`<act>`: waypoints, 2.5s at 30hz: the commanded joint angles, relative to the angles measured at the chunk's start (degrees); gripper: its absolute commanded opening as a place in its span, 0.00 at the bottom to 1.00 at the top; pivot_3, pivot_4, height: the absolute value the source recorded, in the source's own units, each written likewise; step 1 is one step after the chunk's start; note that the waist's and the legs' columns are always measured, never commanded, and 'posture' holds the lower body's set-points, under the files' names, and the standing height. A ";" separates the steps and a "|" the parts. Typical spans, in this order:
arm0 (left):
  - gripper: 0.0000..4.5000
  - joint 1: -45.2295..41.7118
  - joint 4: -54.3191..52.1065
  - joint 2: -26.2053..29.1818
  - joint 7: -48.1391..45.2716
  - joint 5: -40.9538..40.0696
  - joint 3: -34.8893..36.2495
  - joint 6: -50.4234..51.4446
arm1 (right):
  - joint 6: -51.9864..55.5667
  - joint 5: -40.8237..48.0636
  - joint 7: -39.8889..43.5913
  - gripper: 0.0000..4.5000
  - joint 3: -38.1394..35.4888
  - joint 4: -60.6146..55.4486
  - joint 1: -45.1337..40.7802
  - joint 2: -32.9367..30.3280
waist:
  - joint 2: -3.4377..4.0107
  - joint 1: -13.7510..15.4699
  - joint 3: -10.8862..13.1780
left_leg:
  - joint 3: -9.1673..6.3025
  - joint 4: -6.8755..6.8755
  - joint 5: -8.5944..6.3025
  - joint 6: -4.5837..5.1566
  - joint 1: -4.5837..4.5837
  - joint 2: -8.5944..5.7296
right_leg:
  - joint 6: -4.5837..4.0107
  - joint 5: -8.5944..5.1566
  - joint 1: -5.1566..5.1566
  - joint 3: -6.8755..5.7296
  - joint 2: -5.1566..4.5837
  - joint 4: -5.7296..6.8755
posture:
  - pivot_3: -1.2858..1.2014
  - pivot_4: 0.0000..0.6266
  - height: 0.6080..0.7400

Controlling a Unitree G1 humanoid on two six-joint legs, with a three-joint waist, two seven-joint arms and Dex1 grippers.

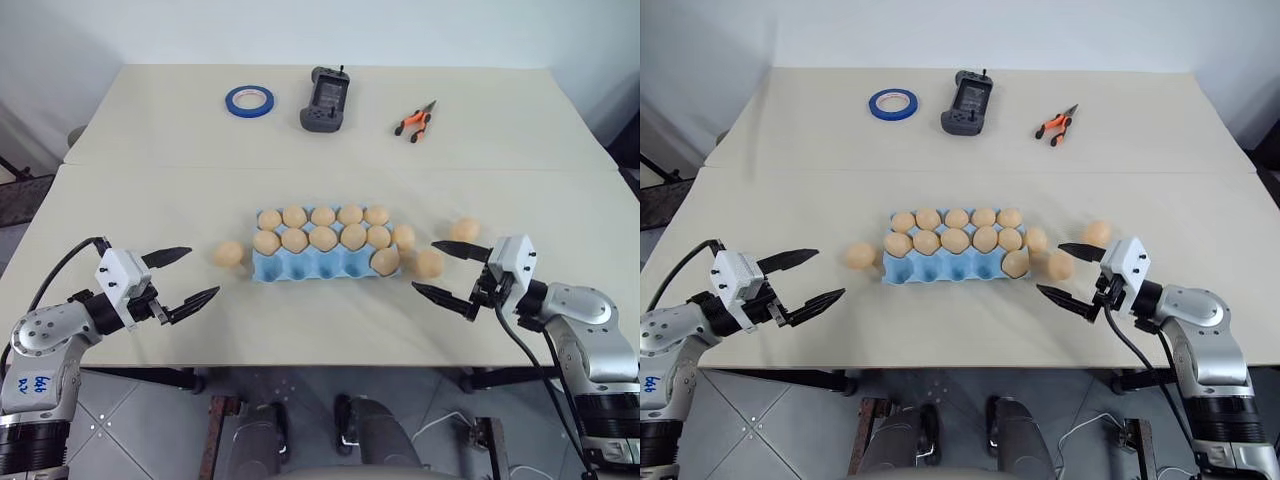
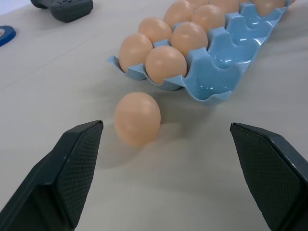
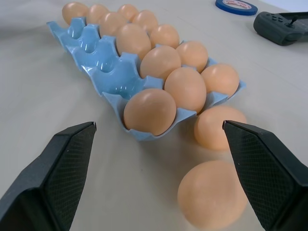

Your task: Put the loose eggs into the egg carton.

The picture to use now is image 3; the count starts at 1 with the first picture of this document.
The dark grey game controller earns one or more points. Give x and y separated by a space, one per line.
279 26

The light blue egg tray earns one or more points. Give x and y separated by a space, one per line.
113 69

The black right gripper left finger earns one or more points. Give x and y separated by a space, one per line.
43 183

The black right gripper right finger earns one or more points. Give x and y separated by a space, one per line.
267 173

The blue tape roll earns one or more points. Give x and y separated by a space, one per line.
237 4

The brown egg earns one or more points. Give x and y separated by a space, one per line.
192 55
145 20
127 10
150 111
73 12
96 13
133 41
185 89
211 128
209 195
164 35
160 61
221 78
111 22

